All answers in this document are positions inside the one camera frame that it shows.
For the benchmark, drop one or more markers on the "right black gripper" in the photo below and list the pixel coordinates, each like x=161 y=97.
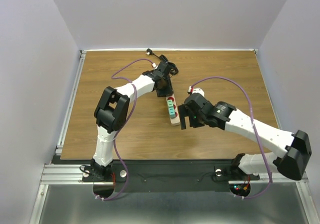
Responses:
x=183 y=110

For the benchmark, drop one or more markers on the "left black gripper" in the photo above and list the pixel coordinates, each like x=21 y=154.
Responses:
x=169 y=90

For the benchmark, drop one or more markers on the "teal plug adapter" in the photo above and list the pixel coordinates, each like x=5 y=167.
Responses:
x=172 y=113

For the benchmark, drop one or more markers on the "white power strip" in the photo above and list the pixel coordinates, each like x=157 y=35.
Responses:
x=176 y=120

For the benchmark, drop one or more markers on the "green plug adapter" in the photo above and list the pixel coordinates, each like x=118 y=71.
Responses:
x=170 y=104

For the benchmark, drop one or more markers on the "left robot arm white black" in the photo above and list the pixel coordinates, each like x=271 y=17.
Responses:
x=111 y=113

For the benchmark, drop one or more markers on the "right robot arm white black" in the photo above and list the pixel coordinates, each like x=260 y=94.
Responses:
x=289 y=153

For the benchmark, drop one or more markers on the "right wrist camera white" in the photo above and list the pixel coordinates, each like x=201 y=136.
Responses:
x=194 y=90

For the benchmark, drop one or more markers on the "black wall plug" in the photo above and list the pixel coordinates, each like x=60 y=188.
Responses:
x=149 y=52

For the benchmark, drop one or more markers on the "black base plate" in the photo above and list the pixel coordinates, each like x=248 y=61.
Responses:
x=155 y=176

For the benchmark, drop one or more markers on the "aluminium frame rail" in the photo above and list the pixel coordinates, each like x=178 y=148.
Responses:
x=61 y=174

